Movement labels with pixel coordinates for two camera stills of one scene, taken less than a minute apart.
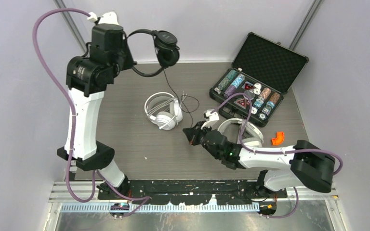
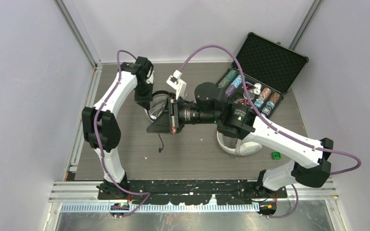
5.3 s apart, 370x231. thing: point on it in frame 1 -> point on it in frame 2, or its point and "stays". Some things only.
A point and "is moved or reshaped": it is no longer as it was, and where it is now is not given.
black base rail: [190, 192] stays
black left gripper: [131, 61] -> [144, 101]
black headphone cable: [181, 99] is moved or reshaped
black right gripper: [193, 133] -> [168, 121]
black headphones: [166, 50] -> [158, 100]
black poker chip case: [264, 70] stays
